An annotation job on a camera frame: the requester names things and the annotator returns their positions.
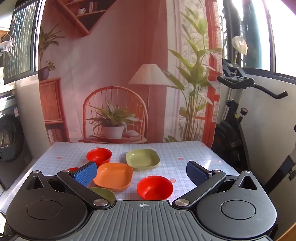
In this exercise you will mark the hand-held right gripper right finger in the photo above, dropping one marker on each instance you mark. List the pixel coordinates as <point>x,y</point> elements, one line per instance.
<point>196,173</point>

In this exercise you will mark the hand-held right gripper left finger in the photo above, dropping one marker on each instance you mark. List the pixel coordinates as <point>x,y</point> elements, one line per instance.
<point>84,173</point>

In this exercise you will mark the green square plate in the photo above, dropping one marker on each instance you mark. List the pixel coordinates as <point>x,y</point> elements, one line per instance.
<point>105,193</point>
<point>142,158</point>

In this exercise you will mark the red plastic bowl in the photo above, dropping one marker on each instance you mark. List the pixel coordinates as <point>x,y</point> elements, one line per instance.
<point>73,169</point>
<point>155,187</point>
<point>99,155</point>

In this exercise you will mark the blue checked tablecloth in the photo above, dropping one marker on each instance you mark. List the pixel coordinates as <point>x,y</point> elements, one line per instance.
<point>185,150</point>

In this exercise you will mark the orange square plate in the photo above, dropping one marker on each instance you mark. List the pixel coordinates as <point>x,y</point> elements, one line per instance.
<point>113,176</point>

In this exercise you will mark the black exercise bike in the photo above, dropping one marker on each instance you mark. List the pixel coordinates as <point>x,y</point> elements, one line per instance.
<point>231,139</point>

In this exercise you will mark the dark washing machine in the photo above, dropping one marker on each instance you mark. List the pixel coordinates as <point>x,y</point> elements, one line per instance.
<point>11,139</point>

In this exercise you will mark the printed room backdrop cloth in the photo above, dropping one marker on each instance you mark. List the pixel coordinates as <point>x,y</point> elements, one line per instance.
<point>104,58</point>

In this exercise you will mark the white round lamp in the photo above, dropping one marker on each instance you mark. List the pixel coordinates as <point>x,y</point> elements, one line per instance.
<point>239,45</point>

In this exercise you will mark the window with metal grille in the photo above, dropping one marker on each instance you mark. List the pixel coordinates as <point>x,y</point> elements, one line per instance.
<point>20,39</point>

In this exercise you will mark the hanging white cloth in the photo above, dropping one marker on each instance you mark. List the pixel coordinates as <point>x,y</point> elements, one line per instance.
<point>5,46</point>

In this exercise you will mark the dark framed window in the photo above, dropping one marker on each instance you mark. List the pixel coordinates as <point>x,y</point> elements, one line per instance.
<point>254,34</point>

